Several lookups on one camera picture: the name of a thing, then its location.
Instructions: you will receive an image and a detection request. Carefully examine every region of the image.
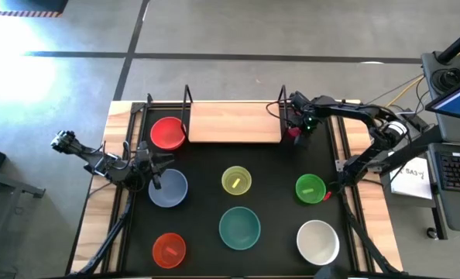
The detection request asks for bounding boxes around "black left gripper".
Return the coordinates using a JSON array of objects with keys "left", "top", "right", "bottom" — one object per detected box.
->
[{"left": 131, "top": 140, "right": 175, "bottom": 191}]

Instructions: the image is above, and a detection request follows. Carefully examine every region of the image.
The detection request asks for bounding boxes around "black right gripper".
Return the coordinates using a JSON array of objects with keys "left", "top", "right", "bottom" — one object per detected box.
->
[{"left": 287, "top": 91, "right": 321, "bottom": 146}]

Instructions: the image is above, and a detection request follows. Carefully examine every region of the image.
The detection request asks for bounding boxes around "large blue-grey bowl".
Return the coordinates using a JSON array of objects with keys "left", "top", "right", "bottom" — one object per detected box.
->
[{"left": 148, "top": 168, "right": 189, "bottom": 208}]

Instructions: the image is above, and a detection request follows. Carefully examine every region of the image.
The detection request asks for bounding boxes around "large red bowl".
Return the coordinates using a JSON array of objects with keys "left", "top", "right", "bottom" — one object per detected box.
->
[{"left": 149, "top": 116, "right": 187, "bottom": 151}]

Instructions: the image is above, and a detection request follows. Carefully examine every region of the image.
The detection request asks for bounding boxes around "small green plastic bowl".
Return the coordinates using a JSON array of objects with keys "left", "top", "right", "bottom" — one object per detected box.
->
[{"left": 294, "top": 173, "right": 327, "bottom": 205}]

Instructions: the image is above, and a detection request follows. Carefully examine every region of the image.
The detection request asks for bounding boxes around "small yellow plastic bowl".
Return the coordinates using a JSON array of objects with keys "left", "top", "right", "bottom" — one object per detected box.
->
[{"left": 221, "top": 165, "right": 252, "bottom": 196}]

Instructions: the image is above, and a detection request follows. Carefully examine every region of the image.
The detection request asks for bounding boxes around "small orange plastic bowl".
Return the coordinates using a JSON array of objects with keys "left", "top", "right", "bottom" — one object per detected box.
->
[{"left": 152, "top": 232, "right": 187, "bottom": 270}]

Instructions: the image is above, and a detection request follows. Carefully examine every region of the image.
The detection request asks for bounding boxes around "large teal bowl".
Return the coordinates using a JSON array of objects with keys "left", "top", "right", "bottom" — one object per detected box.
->
[{"left": 218, "top": 205, "right": 262, "bottom": 251}]

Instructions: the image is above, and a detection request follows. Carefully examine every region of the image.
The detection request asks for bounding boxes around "large white bowl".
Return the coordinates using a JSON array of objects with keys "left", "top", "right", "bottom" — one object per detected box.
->
[{"left": 296, "top": 219, "right": 341, "bottom": 267}]

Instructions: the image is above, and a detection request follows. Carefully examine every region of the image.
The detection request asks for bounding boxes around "black table mat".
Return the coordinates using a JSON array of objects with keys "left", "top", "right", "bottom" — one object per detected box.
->
[{"left": 123, "top": 107, "right": 357, "bottom": 277}]

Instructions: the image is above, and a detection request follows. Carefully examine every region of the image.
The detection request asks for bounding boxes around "black power strip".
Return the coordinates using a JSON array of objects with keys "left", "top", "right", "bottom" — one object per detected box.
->
[{"left": 398, "top": 108, "right": 434, "bottom": 133}]

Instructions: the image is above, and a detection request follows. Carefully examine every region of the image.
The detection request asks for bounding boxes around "white paper sheet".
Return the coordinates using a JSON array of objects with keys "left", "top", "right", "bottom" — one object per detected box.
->
[{"left": 389, "top": 157, "right": 433, "bottom": 201}]

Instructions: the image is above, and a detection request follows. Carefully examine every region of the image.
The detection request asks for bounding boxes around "dark grey side desk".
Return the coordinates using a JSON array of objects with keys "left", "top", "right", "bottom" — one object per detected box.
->
[{"left": 0, "top": 166, "right": 47, "bottom": 272}]

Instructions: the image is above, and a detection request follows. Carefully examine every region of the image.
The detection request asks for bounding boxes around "computer monitor with blue screen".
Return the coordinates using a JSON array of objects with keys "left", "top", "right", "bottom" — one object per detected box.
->
[{"left": 425, "top": 73, "right": 460, "bottom": 123}]

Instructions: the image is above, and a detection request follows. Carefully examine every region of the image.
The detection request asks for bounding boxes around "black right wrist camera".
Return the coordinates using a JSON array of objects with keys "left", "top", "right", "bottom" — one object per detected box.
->
[{"left": 303, "top": 114, "right": 321, "bottom": 135}]

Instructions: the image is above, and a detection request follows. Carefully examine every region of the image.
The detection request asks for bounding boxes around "wooden shelf with black frame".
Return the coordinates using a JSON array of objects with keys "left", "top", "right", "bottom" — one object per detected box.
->
[{"left": 179, "top": 84, "right": 293, "bottom": 144}]

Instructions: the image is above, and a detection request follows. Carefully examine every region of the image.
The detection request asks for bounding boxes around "yellow cable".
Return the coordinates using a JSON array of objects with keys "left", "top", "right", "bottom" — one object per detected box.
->
[{"left": 384, "top": 75, "right": 424, "bottom": 109}]

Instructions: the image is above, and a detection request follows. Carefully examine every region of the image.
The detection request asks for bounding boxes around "coiled black cable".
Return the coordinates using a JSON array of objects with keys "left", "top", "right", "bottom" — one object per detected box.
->
[{"left": 431, "top": 67, "right": 460, "bottom": 92}]

